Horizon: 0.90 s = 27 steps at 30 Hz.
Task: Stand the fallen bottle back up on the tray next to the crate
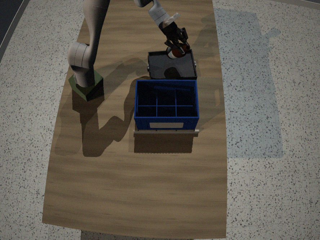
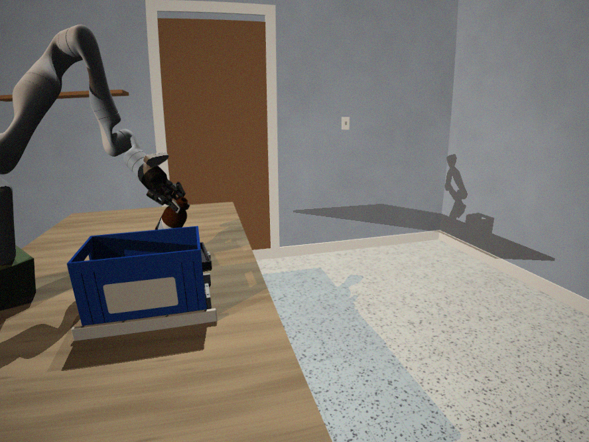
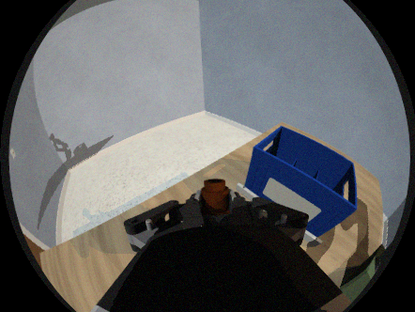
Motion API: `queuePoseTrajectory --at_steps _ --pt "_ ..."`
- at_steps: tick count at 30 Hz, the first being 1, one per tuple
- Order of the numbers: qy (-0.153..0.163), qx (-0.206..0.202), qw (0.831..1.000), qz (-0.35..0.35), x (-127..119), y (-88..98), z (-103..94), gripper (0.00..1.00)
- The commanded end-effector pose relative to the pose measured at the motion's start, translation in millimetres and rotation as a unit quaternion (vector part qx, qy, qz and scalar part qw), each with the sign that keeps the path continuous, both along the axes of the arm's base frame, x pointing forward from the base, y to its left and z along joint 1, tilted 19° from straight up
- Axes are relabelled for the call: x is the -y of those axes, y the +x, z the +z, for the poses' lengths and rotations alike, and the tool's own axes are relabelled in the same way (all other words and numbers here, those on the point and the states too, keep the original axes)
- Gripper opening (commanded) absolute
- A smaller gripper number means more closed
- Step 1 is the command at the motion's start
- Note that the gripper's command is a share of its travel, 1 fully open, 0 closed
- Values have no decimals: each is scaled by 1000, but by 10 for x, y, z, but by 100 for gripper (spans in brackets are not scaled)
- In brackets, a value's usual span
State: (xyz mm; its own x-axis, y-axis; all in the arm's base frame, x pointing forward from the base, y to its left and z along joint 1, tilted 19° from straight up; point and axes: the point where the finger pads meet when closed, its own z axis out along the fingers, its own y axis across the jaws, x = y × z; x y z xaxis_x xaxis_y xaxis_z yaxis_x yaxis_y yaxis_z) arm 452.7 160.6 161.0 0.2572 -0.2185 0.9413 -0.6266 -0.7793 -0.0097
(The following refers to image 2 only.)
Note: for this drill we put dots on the blue crate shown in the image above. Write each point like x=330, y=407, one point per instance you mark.
x=120, y=283

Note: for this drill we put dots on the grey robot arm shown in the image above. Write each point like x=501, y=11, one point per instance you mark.
x=33, y=96

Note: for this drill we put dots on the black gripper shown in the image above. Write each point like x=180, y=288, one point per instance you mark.
x=154, y=180

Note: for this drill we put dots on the brown glass bottle with white label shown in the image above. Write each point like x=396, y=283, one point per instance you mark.
x=171, y=219

